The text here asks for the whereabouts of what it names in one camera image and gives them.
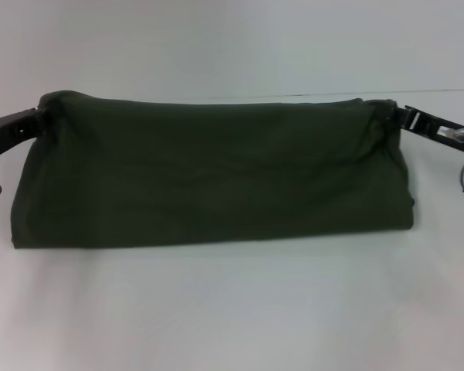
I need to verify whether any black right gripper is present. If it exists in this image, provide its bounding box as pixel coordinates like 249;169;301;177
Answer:
382;100;464;151

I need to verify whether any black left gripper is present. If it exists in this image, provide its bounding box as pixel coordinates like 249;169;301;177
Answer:
0;97;50;158

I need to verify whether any dark green FREE! t-shirt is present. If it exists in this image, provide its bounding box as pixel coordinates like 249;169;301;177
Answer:
9;89;417;250

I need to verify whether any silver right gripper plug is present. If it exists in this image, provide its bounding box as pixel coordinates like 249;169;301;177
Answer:
440;125;464;145

